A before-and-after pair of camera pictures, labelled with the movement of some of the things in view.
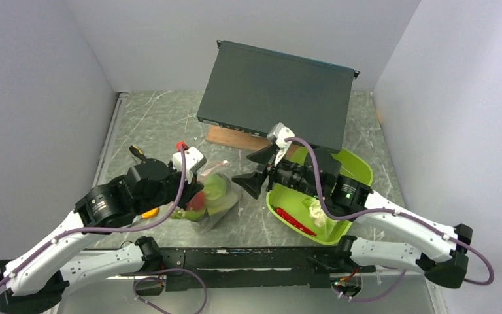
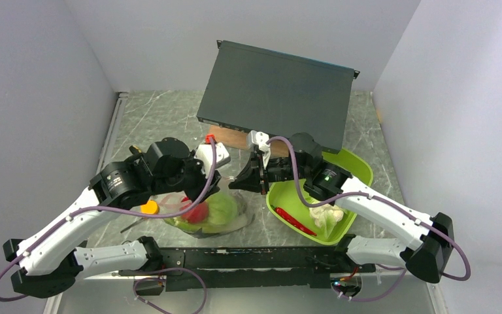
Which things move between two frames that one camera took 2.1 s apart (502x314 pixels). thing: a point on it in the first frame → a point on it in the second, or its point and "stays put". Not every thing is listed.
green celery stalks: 192,214 → 206,228
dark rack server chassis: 250,90 stays put
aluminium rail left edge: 110,139 stays put
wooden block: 240,139 stays put
